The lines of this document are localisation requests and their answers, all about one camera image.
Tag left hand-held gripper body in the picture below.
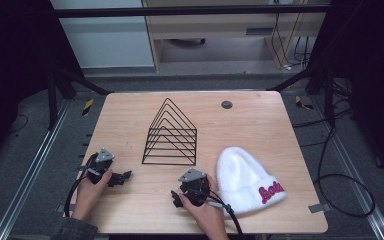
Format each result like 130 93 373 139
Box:
79 147 116 185

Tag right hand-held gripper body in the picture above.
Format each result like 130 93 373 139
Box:
178 168 213 207

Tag person's right hand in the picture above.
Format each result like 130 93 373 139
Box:
179 173 230 236

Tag person's left hand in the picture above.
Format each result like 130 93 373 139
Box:
71 169 113 222

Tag white knit beanie hat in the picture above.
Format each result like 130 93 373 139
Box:
216 146 288 216

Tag yellow black hazard tape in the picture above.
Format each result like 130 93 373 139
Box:
81 98 95 117
294 95 314 111

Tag black metal stand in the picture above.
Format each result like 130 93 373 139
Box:
266 63 337 128
45 63 113 132

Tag white cabinet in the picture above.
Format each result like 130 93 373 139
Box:
49 0 156 70

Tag grey tape strip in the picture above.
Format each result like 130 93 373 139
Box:
308 203 332 214

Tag black curtain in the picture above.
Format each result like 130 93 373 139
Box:
304 0 384 188
0 0 84 178

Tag light wooden desk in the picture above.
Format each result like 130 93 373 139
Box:
141 0 331 73

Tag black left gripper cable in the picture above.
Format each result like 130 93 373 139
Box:
63 152 100 218

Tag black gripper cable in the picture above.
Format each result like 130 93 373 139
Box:
63 152 100 218
185 188 244 236

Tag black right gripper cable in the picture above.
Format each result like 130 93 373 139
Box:
185 188 244 236

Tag black wire file rack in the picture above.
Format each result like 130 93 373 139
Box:
141 97 198 167

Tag aluminium floor rail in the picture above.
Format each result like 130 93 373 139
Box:
309 94 384 240
0 99 73 240

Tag black looped floor cable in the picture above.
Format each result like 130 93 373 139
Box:
291 99 377 218

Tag cables hanging under desk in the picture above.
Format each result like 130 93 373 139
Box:
270 13 314 72

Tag black horizontal frame bar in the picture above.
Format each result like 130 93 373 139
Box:
51 3 333 19

